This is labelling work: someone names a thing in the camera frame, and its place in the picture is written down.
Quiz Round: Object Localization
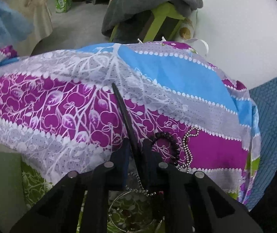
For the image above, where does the silver bangle ring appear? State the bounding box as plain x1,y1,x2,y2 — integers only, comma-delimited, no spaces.
107,189,165,228

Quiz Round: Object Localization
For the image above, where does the black spiral hair tie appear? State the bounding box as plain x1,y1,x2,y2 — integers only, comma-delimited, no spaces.
150,132,180,167

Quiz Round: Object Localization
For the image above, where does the silver ball chain necklace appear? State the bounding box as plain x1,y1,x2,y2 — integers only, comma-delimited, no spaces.
125,126,200,197

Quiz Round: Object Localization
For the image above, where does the black stick hair pin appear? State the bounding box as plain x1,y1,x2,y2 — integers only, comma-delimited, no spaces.
112,83,142,174

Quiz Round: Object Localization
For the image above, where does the colourful floral bed sheet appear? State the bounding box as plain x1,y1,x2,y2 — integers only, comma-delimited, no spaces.
0,41,261,233

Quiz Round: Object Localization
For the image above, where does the right blue knitted knee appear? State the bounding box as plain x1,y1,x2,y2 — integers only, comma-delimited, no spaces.
246,77,277,210

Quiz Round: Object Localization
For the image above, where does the green plastic stool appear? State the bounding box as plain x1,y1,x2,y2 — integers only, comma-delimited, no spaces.
101,2,185,44

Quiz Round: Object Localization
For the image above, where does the light blue cloth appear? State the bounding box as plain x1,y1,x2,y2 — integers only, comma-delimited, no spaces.
0,0,34,49

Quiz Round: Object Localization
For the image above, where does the beige floral cloth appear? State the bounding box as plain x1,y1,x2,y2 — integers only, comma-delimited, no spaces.
6,0,54,44

